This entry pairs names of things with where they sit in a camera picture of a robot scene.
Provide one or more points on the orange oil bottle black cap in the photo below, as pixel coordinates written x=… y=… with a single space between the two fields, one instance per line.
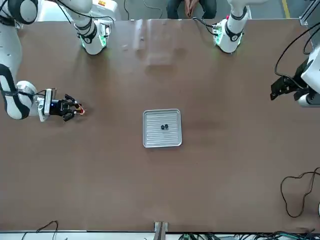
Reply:
x=80 y=110

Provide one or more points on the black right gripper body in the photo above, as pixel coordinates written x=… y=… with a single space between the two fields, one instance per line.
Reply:
x=58 y=107

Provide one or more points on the aluminium frame post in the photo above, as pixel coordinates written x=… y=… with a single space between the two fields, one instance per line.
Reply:
x=161 y=231

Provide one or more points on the person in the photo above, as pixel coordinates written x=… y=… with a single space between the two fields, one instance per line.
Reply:
x=191 y=7

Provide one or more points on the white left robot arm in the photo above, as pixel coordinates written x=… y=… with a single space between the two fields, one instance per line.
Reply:
x=231 y=37

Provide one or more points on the small black gear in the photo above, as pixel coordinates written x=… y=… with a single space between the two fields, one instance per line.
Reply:
x=166 y=127
x=162 y=127

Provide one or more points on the ribbed silver metal tray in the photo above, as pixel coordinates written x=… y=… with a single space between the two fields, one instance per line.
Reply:
x=162 y=137

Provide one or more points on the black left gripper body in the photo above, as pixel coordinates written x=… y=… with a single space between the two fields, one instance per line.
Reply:
x=293 y=85

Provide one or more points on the white control box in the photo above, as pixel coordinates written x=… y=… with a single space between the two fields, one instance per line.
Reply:
x=107 y=3

